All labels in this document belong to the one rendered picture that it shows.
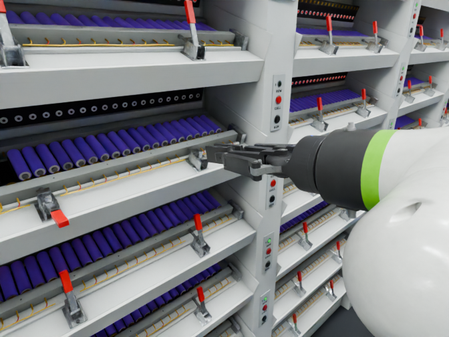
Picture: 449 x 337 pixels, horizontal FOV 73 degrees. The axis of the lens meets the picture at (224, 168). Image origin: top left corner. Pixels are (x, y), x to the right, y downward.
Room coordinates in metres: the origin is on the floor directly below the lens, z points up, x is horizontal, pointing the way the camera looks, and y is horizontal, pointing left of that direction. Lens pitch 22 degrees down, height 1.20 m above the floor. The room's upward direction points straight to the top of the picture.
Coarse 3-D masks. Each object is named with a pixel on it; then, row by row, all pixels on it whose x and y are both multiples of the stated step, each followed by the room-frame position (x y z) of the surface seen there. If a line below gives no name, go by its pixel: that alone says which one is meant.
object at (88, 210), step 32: (0, 128) 0.48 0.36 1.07; (32, 128) 0.51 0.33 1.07; (64, 128) 0.54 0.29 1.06; (224, 128) 0.73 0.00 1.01; (256, 128) 0.66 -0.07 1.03; (0, 160) 0.46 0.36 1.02; (96, 192) 0.44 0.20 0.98; (128, 192) 0.45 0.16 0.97; (160, 192) 0.48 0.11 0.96; (192, 192) 0.54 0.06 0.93; (0, 224) 0.35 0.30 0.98; (32, 224) 0.35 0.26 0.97; (96, 224) 0.41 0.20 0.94; (0, 256) 0.32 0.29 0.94
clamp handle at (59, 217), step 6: (48, 198) 0.37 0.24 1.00; (48, 204) 0.37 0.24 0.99; (54, 204) 0.37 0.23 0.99; (48, 210) 0.36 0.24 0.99; (54, 210) 0.35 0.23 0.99; (60, 210) 0.35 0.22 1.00; (54, 216) 0.33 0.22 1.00; (60, 216) 0.33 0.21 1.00; (60, 222) 0.32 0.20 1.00; (66, 222) 0.32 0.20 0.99
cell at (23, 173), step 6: (12, 150) 0.46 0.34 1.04; (18, 150) 0.47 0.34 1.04; (12, 156) 0.45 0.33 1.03; (18, 156) 0.45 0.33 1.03; (12, 162) 0.44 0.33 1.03; (18, 162) 0.44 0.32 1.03; (24, 162) 0.44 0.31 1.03; (18, 168) 0.43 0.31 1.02; (24, 168) 0.43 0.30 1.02; (18, 174) 0.42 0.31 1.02; (24, 174) 0.42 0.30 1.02; (30, 174) 0.43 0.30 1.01
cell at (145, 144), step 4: (132, 128) 0.60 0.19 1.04; (128, 132) 0.59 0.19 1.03; (132, 132) 0.59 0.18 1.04; (136, 132) 0.59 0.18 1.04; (132, 136) 0.58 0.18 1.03; (136, 136) 0.58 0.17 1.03; (140, 136) 0.58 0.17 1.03; (136, 140) 0.57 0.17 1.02; (140, 140) 0.57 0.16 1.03; (144, 140) 0.57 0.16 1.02; (140, 144) 0.56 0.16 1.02; (144, 144) 0.56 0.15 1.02; (148, 144) 0.56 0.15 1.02; (144, 148) 0.56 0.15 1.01; (148, 148) 0.56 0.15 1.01
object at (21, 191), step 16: (176, 144) 0.57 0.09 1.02; (192, 144) 0.59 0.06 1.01; (208, 144) 0.62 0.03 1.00; (112, 160) 0.48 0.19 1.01; (128, 160) 0.49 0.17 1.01; (144, 160) 0.51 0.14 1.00; (160, 160) 0.54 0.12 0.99; (48, 176) 0.42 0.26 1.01; (64, 176) 0.43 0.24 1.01; (80, 176) 0.44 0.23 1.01; (96, 176) 0.46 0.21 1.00; (128, 176) 0.48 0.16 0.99; (0, 192) 0.37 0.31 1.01; (16, 192) 0.38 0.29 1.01; (32, 192) 0.39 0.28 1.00; (16, 208) 0.37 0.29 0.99
